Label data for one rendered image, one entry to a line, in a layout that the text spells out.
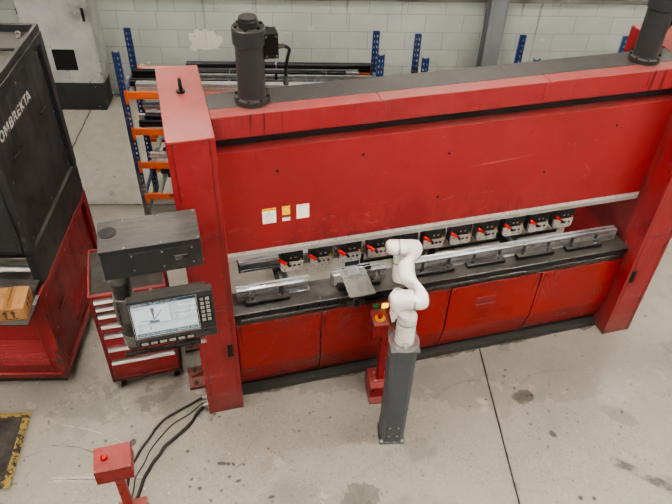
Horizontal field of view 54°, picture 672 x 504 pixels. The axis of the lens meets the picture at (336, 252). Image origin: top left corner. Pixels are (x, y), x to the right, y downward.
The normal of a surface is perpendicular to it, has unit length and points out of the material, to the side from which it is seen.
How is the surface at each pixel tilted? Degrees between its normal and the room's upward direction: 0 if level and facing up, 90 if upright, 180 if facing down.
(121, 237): 0
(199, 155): 90
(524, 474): 0
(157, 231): 0
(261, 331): 90
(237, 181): 90
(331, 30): 90
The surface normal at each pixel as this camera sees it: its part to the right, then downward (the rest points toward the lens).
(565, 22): 0.04, 0.66
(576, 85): 0.26, 0.65
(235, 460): 0.03, -0.75
